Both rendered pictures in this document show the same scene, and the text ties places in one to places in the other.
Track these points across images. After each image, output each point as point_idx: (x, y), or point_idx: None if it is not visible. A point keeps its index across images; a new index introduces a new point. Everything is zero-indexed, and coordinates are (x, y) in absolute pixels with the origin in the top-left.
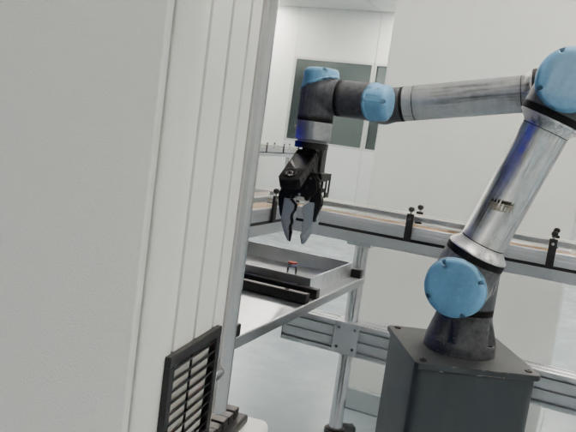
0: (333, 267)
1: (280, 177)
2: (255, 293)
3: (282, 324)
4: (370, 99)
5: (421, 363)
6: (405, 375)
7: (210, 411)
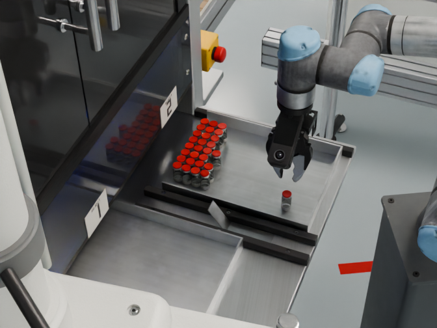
0: (322, 148)
1: (269, 162)
2: (258, 253)
3: (291, 308)
4: (358, 86)
5: (414, 280)
6: (399, 271)
7: None
